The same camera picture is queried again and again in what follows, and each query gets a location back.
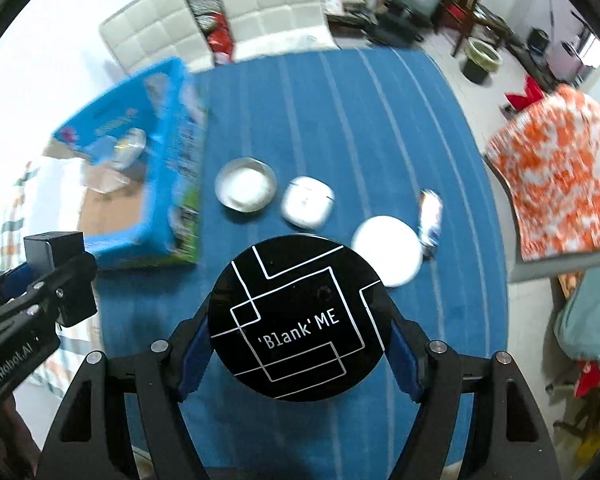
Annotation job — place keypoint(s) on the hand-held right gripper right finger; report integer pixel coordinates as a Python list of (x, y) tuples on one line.
[(403, 360)]

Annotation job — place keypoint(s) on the checkered cloth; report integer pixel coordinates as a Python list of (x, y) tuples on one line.
[(17, 200)]

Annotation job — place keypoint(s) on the white earbuds case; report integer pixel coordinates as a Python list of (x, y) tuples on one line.
[(307, 202)]

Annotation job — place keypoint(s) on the blue printed cardboard box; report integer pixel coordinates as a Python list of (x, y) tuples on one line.
[(145, 160)]

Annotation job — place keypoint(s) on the blue striped tablecloth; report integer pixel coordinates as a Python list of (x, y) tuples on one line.
[(330, 160)]

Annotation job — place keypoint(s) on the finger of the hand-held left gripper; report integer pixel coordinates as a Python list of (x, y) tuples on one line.
[(60, 270)]

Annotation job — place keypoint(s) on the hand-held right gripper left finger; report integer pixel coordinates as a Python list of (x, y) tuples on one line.
[(196, 360)]

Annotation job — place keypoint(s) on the green round pot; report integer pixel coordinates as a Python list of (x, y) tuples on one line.
[(481, 60)]

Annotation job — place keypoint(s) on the small printed tube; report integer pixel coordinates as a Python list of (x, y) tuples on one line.
[(430, 222)]

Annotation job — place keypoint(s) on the small white bowl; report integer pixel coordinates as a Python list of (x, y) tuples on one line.
[(245, 185)]

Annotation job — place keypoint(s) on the orange white patterned cloth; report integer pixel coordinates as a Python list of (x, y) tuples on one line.
[(560, 170)]

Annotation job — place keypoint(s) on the light teal cloth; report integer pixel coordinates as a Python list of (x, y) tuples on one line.
[(587, 320)]

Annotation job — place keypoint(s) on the white quilted chair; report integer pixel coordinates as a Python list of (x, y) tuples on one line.
[(150, 35), (270, 5)]

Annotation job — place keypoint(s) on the round white lid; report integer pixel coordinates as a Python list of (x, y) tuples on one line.
[(387, 250)]

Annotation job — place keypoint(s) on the round black compact case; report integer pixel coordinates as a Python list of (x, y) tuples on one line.
[(298, 316)]

